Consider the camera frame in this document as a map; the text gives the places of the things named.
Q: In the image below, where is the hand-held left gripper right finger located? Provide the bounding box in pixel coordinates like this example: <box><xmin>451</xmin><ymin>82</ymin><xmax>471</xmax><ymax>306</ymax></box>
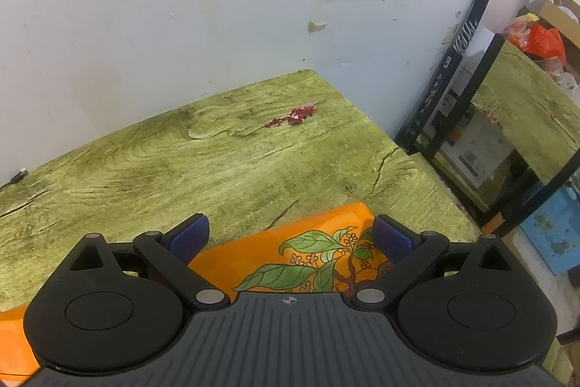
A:
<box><xmin>355</xmin><ymin>215</ymin><xmax>517</xmax><ymax>312</ymax></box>

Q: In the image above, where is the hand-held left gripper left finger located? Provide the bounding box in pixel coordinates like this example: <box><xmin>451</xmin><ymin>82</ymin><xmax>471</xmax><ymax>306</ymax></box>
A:
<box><xmin>58</xmin><ymin>213</ymin><xmax>228</xmax><ymax>312</ymax></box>

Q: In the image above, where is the orange printed box lid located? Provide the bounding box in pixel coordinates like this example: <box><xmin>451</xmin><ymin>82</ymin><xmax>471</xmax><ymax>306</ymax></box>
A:
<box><xmin>0</xmin><ymin>201</ymin><xmax>395</xmax><ymax>381</ymax></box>

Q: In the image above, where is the green wood-grain desktop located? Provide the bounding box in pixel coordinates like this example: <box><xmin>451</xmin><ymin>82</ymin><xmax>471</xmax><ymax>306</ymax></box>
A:
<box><xmin>0</xmin><ymin>70</ymin><xmax>483</xmax><ymax>310</ymax></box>

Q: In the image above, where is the white printed carton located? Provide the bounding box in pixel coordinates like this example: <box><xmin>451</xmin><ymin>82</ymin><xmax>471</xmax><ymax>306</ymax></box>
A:
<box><xmin>446</xmin><ymin>67</ymin><xmax>515</xmax><ymax>190</ymax></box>

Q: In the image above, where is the blue printed box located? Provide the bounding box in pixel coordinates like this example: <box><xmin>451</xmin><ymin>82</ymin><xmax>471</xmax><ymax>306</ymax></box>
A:
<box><xmin>520</xmin><ymin>186</ymin><xmax>580</xmax><ymax>276</ymax></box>

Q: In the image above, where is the black-framed wood-grain table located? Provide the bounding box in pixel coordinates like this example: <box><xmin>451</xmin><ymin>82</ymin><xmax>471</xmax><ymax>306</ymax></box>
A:
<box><xmin>414</xmin><ymin>32</ymin><xmax>580</xmax><ymax>236</ymax></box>

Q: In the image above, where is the long black carton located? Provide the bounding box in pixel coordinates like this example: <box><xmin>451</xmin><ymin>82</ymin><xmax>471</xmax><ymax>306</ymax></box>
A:
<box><xmin>394</xmin><ymin>0</ymin><xmax>519</xmax><ymax>156</ymax></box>

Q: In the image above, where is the red plastic bag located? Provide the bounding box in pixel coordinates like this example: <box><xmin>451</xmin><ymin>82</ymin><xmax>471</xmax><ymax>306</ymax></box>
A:
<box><xmin>506</xmin><ymin>22</ymin><xmax>567</xmax><ymax>66</ymax></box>

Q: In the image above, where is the brown cardboard box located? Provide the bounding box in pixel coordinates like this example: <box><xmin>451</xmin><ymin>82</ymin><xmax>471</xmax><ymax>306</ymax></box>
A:
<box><xmin>519</xmin><ymin>0</ymin><xmax>580</xmax><ymax>29</ymax></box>

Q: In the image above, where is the black cable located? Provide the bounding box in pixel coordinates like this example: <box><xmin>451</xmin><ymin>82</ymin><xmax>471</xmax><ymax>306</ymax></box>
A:
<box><xmin>0</xmin><ymin>169</ymin><xmax>29</xmax><ymax>189</ymax></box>

